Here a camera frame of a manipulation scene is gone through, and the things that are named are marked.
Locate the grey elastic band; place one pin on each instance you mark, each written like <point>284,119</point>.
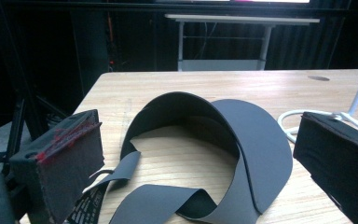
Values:
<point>258,146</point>

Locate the black metal stand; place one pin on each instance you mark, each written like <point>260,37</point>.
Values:
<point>18,102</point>

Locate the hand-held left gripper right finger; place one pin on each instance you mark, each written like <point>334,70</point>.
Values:
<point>341,155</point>

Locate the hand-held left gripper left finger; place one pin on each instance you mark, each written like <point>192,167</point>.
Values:
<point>60,168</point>

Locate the white metal table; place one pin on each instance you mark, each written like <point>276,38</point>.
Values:
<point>223,43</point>

